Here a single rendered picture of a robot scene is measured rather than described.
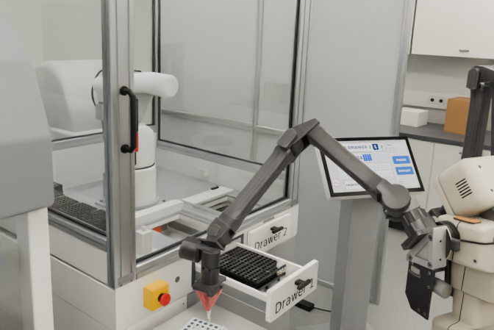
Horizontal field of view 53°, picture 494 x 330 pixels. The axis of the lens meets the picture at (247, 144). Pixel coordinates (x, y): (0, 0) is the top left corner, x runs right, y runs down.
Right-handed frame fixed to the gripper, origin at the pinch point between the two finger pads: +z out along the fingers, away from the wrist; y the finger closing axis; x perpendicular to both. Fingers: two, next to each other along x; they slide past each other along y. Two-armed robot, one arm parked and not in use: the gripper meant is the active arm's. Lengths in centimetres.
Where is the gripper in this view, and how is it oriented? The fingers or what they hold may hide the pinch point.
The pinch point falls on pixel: (208, 307)
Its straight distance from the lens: 163.3
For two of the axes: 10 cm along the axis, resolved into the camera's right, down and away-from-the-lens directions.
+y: -4.4, 1.8, -8.8
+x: 8.9, 1.6, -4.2
